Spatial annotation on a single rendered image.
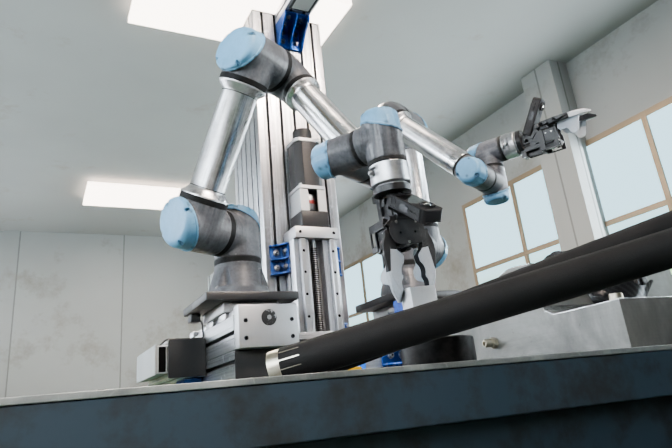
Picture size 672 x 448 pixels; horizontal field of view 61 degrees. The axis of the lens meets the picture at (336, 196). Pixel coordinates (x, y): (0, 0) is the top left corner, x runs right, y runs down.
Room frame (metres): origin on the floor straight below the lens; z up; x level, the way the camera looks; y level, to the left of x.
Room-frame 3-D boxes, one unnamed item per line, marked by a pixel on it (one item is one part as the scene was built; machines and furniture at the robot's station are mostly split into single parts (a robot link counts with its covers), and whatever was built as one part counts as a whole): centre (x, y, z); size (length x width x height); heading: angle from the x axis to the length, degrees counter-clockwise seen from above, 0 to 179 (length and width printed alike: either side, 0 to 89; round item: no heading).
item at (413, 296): (1.04, -0.11, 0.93); 0.13 x 0.05 x 0.05; 24
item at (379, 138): (1.00, -0.10, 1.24); 0.09 x 0.08 x 0.11; 56
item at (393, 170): (1.00, -0.10, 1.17); 0.08 x 0.08 x 0.05
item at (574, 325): (0.93, -0.32, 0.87); 0.50 x 0.26 x 0.14; 24
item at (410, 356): (0.65, -0.09, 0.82); 0.08 x 0.08 x 0.04
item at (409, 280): (1.64, -0.17, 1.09); 0.15 x 0.15 x 0.10
